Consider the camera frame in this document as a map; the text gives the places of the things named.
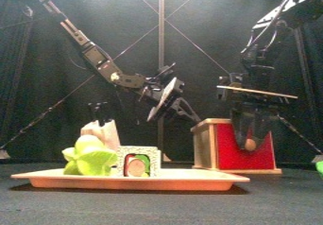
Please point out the diagonal frame brace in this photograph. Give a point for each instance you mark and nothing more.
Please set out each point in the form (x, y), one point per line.
(198, 46)
(55, 104)

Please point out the grey frame foot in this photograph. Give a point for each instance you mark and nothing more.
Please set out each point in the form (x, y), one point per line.
(318, 159)
(5, 154)

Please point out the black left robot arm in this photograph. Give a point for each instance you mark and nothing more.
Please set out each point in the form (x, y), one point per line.
(95, 56)

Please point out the orange rectangular plastic tray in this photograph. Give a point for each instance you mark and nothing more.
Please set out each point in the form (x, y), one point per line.
(126, 180)

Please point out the green toy lettuce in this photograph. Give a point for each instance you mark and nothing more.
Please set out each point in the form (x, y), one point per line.
(90, 158)

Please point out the green toy piece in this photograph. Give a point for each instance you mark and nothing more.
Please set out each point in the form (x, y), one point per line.
(320, 169)

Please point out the toy sushi roll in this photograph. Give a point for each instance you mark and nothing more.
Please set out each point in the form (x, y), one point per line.
(138, 164)

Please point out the vertical metal frame pole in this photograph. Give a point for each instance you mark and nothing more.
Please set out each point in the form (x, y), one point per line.
(161, 20)

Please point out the wooden drawer box frame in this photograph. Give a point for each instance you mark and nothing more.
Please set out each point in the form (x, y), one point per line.
(204, 147)

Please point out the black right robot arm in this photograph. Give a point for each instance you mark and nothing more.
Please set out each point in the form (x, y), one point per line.
(294, 6)

